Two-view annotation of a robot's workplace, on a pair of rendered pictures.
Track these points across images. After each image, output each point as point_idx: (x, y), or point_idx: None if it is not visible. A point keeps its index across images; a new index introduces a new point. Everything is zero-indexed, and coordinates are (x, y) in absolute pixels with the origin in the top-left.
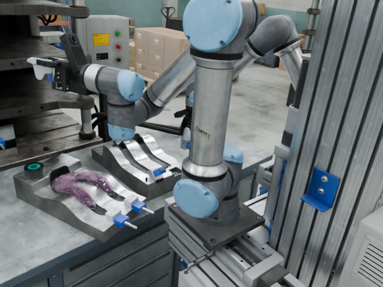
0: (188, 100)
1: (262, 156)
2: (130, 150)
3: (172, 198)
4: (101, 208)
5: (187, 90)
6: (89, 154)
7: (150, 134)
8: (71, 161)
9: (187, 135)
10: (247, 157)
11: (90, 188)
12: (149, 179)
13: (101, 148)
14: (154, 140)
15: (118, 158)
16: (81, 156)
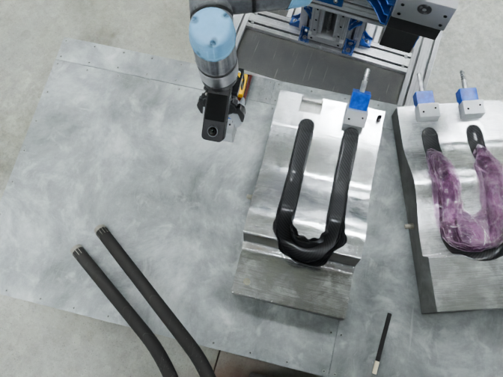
0: (237, 64)
1: (90, 48)
2: (325, 206)
3: (446, 1)
4: (468, 141)
5: (233, 58)
6: (334, 339)
7: (148, 304)
8: (444, 265)
9: (242, 102)
10: (114, 70)
11: (466, 173)
12: (369, 120)
13: (329, 298)
14: (253, 195)
15: (361, 206)
16: (352, 347)
